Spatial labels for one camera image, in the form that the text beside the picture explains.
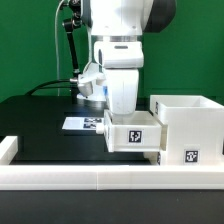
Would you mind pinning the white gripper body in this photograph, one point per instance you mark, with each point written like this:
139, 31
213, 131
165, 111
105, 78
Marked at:
120, 62

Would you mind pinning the white drawer box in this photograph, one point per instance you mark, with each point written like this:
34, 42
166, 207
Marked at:
152, 157
139, 132

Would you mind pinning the white drawer cabinet frame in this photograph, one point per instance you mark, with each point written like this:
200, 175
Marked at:
192, 129

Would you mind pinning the white front drawer box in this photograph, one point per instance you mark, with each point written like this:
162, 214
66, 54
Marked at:
152, 157

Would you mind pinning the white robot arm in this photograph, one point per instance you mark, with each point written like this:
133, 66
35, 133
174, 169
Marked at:
115, 28

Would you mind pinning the white marker tag sheet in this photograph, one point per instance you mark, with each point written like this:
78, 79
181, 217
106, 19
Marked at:
81, 123

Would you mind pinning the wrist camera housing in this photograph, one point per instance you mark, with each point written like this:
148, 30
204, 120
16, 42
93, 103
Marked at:
90, 82

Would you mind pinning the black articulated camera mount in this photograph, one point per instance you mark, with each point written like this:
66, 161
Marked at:
70, 24

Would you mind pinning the white left fence rail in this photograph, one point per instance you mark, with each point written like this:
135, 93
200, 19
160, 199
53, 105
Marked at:
8, 149

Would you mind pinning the white fence rail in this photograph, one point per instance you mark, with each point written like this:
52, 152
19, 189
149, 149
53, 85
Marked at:
46, 177
8, 149

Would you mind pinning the white front fence rail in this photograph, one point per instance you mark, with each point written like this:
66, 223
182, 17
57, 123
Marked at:
46, 177

